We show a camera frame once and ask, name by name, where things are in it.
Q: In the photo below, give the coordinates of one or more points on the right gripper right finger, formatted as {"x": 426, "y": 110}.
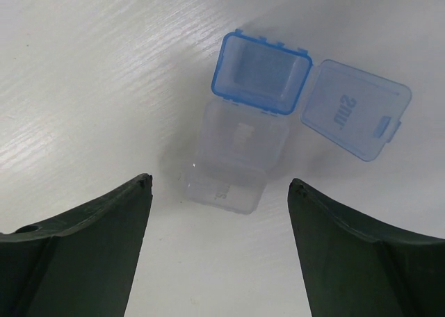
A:
{"x": 355, "y": 265}

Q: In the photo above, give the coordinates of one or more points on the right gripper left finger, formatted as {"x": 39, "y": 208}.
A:
{"x": 81, "y": 262}

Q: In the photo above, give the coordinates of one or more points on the clear blue pill organizer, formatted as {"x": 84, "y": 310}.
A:
{"x": 257, "y": 85}

